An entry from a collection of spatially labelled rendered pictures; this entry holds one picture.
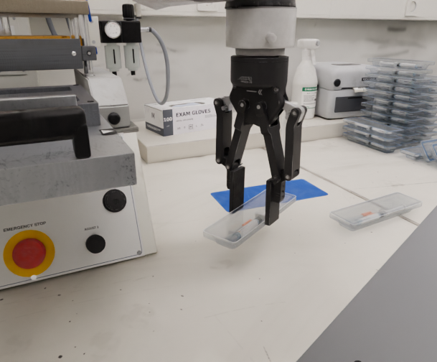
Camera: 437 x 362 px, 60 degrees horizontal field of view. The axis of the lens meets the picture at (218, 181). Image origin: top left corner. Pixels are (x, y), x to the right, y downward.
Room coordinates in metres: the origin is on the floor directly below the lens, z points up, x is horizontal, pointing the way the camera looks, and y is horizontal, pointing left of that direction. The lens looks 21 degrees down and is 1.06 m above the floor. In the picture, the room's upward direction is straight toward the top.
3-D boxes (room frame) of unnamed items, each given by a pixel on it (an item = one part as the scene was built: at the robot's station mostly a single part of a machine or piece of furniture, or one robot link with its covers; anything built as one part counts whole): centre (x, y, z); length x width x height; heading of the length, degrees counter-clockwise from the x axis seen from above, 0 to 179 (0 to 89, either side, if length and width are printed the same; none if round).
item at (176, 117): (1.13, 0.09, 0.83); 0.23 x 0.12 x 0.07; 125
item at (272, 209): (0.50, -0.08, 0.84); 0.03 x 0.01 x 0.07; 144
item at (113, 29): (0.88, 0.21, 1.05); 0.15 x 0.05 x 0.15; 115
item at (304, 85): (1.28, -0.29, 0.92); 0.09 x 0.08 x 0.25; 32
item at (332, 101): (1.36, -0.41, 0.88); 0.25 x 0.20 x 0.17; 19
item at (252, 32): (0.54, -0.05, 1.06); 0.13 x 0.12 x 0.05; 144
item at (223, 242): (0.52, -0.05, 0.80); 0.18 x 0.06 x 0.02; 144
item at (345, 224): (0.62, -0.29, 0.76); 0.18 x 0.06 x 0.02; 120
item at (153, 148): (1.24, -0.13, 0.77); 0.84 x 0.30 x 0.04; 115
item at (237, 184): (0.54, -0.03, 0.84); 0.03 x 0.01 x 0.07; 144
